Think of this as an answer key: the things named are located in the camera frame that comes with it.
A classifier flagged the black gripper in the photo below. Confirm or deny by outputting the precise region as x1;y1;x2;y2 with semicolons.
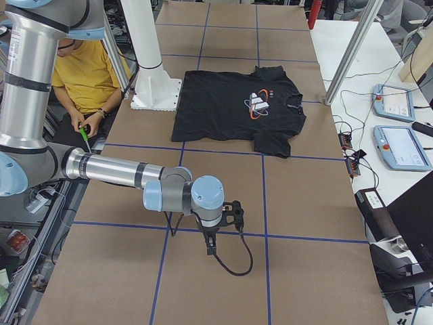
202;200;244;255

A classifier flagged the black graphic t-shirt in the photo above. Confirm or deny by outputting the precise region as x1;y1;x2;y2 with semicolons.
171;66;306;158

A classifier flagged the orange connector board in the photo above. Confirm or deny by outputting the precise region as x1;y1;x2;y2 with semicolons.
345;158;361;178
338;133;352;150

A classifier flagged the black box device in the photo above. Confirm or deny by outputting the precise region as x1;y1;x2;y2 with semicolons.
355;188;401;242

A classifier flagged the white power strip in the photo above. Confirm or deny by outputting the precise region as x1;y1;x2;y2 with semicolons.
26;196;48;214

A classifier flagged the person in yellow shirt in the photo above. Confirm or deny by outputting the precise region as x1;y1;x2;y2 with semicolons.
51;38;122;151

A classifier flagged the black monitor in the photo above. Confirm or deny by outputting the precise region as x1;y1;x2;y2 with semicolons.
387;173;433;271

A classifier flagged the near teach pendant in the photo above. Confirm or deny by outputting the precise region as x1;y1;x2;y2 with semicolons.
373;125;432;172

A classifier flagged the teach pendant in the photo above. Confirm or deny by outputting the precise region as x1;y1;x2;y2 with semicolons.
372;84;415;123
373;125;432;172

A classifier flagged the far teach pendant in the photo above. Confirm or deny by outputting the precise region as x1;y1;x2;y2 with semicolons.
372;84;415;123

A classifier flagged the red bottle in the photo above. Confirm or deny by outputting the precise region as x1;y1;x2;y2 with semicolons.
308;0;322;30

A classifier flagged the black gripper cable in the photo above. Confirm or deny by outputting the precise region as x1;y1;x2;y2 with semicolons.
213;202;254;277

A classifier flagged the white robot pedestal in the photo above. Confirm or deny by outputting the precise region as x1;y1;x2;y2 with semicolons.
121;0;182;112

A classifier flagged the green handled tool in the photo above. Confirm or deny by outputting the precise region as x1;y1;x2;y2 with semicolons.
79;125;92;152

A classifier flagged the aluminium frame post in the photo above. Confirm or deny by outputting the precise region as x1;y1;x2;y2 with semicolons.
323;0;384;106

